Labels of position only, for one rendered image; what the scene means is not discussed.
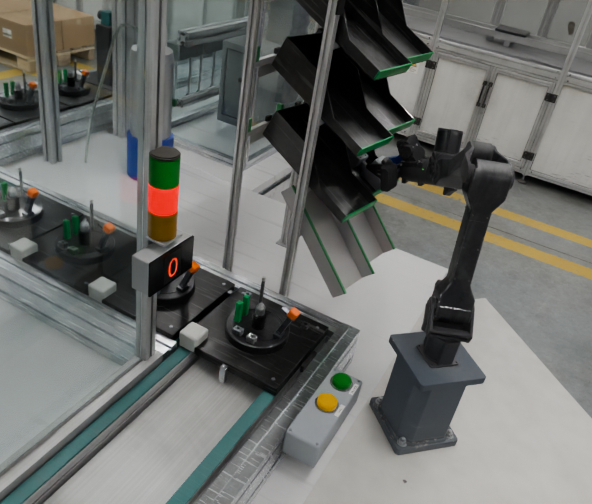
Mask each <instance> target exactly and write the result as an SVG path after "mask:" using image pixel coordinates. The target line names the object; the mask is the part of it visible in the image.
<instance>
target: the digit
mask: <svg viewBox="0 0 592 504"><path fill-rule="evenodd" d="M181 256H182V247H180V248H179V249H177V250H176V251H174V252H173V253H171V254H170V255H168V256H167V257H165V264H164V285H165V284H167V283H168V282H170V281H171V280H172V279H174V278H175V277H177V276H178V275H179V274H180V273H181Z"/></svg>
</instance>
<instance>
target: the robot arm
mask: <svg viewBox="0 0 592 504"><path fill-rule="evenodd" d="M462 136H463V131H459V130H454V129H445V128H438V131H437V136H436V141H435V146H434V151H433V153H432V156H431V157H427V156H425V150H424V149H423V148H422V147H421V146H420V144H419V141H418V139H417V136H416V135H415V134H414V135H411V136H408V137H405V138H402V139H401V140H399V141H397V148H398V152H399V155H398V156H393V157H386V158H389V160H387V161H386V162H384V164H367V165H366V168H367V169H368V170H369V171H370V172H372V173H373V174H374V175H375V176H377V177H378V178H379V179H380V189H381V191H385V192H388V191H390V190H391V189H393V188H394V187H396V186H397V179H399V178H400V177H401V178H402V183H405V184H406V183H407V182H409V181H410V182H416V183H418V186H422V185H424V184H429V185H435V186H441V187H444V190H443V195H446V196H450V195H451V194H453V193H454V192H455V191H457V189H462V192H463V195H464V198H465V202H466V206H465V211H464V215H463V218H462V222H461V226H460V229H459V233H458V237H457V240H456V244H455V247H454V251H453V255H452V258H451V262H450V266H449V269H448V273H447V276H446V277H445V278H444V279H443V280H440V279H438V280H437V281H436V283H435V286H434V290H433V294H432V296H431V297H429V299H428V300H427V303H426V305H425V312H424V319H423V324H422V327H421V330H423V331H424V332H425V333H426V337H425V339H424V344H417V346H416V348H417V349H418V351H419V352H420V354H421V355H422V357H423V358H424V360H425V361H426V363H427V364H428V366H429V367H430V368H440V367H449V366H457V365H458V364H459V362H458V361H457V359H456V358H455V355H456V353H457V350H458V348H459V345H460V343H461V342H466V343H469V342H470V341H471V340H472V338H473V326H474V312H475V306H474V304H475V299H474V296H473V293H472V290H471V282H472V278H473V275H474V272H475V268H476V265H477V261H478V258H479V255H480V251H481V248H482V244H483V241H484V237H485V234H486V231H487V227H488V224H489V220H490V217H491V215H492V212H493V211H494V210H496V209H497V208H498V207H499V206H500V205H501V204H502V203H503V202H504V201H505V200H506V197H507V194H508V192H509V190H510V189H511V188H512V186H513V183H514V179H515V173H514V170H513V168H512V165H511V163H510V161H509V160H508V159H507V158H505V157H504V156H503V155H502V154H500V153H499V152H498V151H497V148H496V146H495V145H492V144H491V143H485V142H479V141H472V142H471V141H469V142H468V143H467V145H466V147H465V148H464V149H463V150H462V151H460V146H461V141H462ZM459 151H460V152H459ZM391 160H392V162H393V163H391Z"/></svg>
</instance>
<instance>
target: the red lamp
mask: <svg viewBox="0 0 592 504"><path fill-rule="evenodd" d="M178 198H179V185H178V186H177V187H176V188H173V189H168V190H163V189H157V188H154V187H152V186H151V185H150V184H149V183H148V210H149V212H151V213H152V214H154V215H157V216H171V215H173V214H175V213H176V212H177V211H178Z"/></svg>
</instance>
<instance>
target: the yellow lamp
mask: <svg viewBox="0 0 592 504"><path fill-rule="evenodd" d="M177 217H178V211H177V212H176V213H175V214H173V215H171V216H157V215H154V214H152V213H151V212H149V210H148V221H147V235H148V236H149V237H150V238H151V239H153V240H155V241H160V242H165V241H170V240H172V239H174V238H175V237H176V235H177Z"/></svg>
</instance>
